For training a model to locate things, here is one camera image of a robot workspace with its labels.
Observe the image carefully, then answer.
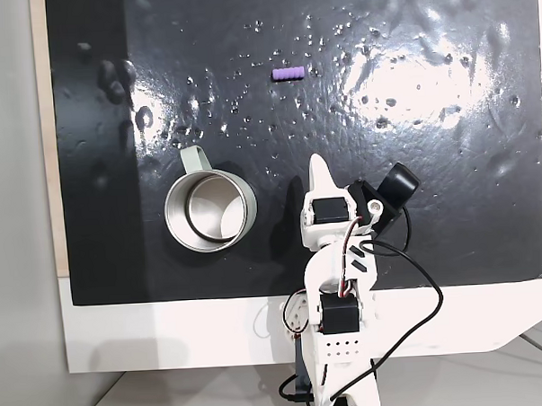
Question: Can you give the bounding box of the purple ribbed pen grip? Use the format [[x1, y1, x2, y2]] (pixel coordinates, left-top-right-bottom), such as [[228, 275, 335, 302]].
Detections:
[[271, 66, 305, 84]]

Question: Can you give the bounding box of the black glossy table mat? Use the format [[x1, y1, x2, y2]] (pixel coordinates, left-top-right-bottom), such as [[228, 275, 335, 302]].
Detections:
[[44, 0, 542, 307]]

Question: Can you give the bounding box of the black table clamp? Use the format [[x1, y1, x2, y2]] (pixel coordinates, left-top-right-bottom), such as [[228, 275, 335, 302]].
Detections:
[[292, 334, 317, 403]]

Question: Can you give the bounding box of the light wooden board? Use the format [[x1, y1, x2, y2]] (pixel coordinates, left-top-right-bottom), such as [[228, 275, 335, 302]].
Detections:
[[27, 0, 71, 280]]

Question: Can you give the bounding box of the red and white servo wire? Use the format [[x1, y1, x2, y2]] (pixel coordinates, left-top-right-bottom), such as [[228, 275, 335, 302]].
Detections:
[[335, 216, 368, 300]]

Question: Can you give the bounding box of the black oval camera box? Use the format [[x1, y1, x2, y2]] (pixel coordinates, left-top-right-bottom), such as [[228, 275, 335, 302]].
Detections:
[[344, 161, 423, 239]]

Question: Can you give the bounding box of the metal mug with pale handle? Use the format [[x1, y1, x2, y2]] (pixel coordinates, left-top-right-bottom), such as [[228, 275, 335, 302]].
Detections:
[[161, 142, 261, 255]]

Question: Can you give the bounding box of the black camera cable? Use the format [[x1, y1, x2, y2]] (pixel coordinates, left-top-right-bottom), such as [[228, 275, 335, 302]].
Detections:
[[271, 203, 449, 406]]

